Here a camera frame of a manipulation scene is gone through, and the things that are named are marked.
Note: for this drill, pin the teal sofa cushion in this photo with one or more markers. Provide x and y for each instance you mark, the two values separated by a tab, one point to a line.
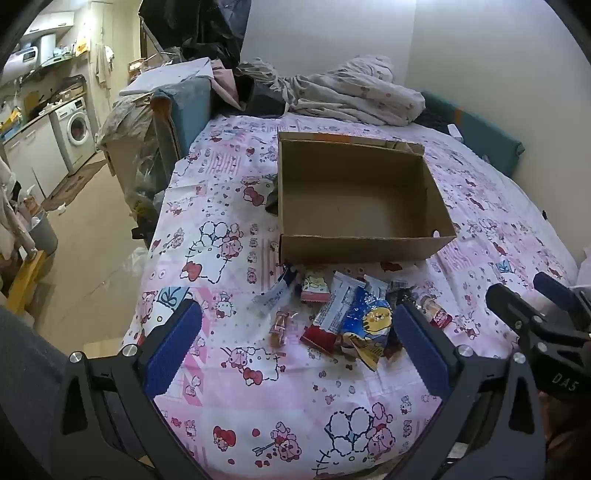
189	115

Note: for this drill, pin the pink cartoon printed bedsheet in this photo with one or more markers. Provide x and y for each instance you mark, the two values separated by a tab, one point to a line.
258	415

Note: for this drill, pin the grey bin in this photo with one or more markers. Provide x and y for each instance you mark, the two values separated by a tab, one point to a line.
44	233

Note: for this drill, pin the white wall cabinet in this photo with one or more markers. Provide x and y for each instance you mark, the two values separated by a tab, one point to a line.
51	21

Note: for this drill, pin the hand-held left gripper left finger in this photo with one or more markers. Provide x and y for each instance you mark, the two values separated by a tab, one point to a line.
173	346

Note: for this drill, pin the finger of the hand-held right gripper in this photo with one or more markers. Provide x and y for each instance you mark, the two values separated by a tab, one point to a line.
558	288
512	307

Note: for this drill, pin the white kitchen appliance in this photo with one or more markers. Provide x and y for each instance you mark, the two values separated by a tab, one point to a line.
23	57

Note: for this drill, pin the white kitchen cabinet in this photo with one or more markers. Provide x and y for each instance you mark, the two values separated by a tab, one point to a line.
32	152

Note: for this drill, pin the white washing machine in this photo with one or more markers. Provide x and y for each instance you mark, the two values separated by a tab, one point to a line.
78	129

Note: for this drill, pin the white folded sheet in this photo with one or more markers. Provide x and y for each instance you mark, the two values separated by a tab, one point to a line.
166	74

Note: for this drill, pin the teal headboard cushion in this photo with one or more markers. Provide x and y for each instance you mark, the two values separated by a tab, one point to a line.
485	134

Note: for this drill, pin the small brown candy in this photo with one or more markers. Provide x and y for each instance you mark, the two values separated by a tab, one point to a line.
279	326

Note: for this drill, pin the patterned floor rug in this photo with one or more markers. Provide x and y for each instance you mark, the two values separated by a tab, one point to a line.
76	182

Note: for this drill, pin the black hanging cloth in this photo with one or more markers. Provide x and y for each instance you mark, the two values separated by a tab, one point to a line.
198	27

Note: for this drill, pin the small red white snack packet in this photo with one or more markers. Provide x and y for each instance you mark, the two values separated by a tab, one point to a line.
436	313

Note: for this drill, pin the yellow cartoon snack packet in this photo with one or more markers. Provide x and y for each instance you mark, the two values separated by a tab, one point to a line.
316	287

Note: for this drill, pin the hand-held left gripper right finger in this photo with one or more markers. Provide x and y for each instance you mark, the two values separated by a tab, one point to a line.
422	350

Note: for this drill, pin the brown cardboard box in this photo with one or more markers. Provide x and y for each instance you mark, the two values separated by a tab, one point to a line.
351	207

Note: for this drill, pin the crumpled floral blanket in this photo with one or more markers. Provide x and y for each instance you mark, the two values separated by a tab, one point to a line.
360	92

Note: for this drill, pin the white and red bar wrapper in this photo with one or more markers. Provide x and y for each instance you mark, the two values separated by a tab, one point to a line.
330	318

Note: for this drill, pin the plastic-wrapped furniture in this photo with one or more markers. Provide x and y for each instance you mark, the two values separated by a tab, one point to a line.
134	138

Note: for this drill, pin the hanging white towel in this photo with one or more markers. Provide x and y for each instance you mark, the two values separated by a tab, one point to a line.
102	62

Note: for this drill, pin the dark snack packet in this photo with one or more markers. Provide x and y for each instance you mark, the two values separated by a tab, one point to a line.
401	291

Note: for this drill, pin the blue cartoon snack bag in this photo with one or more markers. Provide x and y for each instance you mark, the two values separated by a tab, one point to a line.
369	323

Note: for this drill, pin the pink cloth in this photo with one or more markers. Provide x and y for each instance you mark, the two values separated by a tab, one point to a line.
226	83

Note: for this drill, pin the clear white blue-edged packet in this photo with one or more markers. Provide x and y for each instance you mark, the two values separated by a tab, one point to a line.
376	284

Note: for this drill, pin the white water heater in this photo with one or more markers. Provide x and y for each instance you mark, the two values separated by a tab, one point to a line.
46	46

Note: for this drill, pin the white blue long packet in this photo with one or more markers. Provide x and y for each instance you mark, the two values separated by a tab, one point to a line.
272	297

